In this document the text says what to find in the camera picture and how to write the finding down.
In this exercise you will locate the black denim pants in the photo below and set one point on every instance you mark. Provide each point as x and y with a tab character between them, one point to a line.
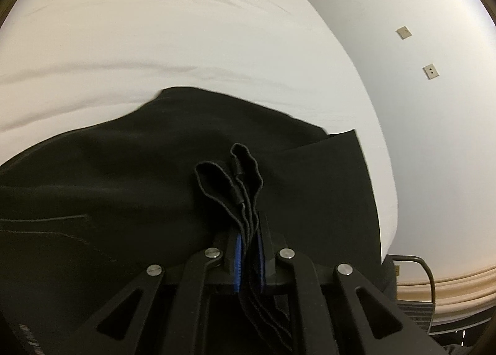
125	227

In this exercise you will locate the lower wall socket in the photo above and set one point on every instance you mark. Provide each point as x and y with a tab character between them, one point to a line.
431	71

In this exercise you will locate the black metal chair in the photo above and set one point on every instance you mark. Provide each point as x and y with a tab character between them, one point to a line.
419	306

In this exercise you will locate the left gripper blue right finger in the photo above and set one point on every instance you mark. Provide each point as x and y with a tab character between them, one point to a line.
264	247

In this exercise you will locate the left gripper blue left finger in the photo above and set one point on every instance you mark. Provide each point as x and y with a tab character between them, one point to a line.
236	257

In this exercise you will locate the upper wall socket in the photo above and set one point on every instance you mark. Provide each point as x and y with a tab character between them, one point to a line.
403	32

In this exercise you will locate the wall socket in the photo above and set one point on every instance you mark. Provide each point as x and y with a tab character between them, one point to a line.
403	32
431	71

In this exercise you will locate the white bed sheet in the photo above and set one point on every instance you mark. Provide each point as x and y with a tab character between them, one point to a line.
72	63

